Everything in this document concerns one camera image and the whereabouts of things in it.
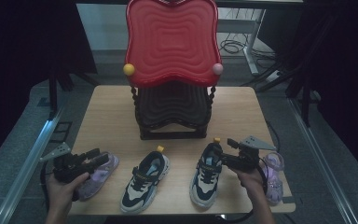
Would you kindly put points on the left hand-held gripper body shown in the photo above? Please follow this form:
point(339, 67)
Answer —
point(66, 165)

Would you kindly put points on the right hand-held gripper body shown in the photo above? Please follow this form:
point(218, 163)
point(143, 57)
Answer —
point(245, 160)

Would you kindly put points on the purple sneaker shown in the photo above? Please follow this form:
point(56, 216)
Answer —
point(101, 175)
point(275, 183)

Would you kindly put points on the navy and white sneaker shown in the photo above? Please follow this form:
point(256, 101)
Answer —
point(205, 183)
point(143, 183)

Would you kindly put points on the red and black shoe rack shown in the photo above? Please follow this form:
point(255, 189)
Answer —
point(172, 40)

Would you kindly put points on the person's right hand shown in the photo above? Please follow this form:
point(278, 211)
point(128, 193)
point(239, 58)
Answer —
point(254, 183)

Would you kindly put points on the person's left hand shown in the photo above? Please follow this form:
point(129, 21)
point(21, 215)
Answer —
point(60, 196)

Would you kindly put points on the black tripod stand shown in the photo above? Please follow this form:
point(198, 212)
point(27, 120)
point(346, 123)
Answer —
point(306, 102)
point(53, 93)

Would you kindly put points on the white power strip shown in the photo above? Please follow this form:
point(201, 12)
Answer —
point(273, 76)

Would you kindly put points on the dark curtain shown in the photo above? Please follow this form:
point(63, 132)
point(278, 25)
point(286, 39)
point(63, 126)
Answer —
point(18, 62)
point(348, 77)

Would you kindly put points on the aluminium rail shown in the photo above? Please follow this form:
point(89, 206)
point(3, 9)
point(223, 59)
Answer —
point(28, 161)
point(320, 161)

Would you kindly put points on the white desk frame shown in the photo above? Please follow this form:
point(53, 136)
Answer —
point(251, 46)

